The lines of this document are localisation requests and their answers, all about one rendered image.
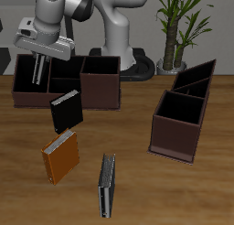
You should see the dark brown desk caddy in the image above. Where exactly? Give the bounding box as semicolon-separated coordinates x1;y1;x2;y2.
11;53;122;111
147;59;218;166

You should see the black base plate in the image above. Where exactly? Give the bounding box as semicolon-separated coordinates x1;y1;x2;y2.
88;47;156;82

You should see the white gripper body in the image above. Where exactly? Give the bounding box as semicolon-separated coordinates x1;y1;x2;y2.
13;32;76;61

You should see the grey striped book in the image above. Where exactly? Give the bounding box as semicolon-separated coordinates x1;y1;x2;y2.
97;153;117;220

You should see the green pot plant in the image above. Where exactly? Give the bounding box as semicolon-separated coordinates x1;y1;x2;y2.
154;0;217;77

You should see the orange book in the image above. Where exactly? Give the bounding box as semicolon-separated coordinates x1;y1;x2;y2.
40;127;81;187

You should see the black book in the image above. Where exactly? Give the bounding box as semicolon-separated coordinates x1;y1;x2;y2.
49;89;84;135

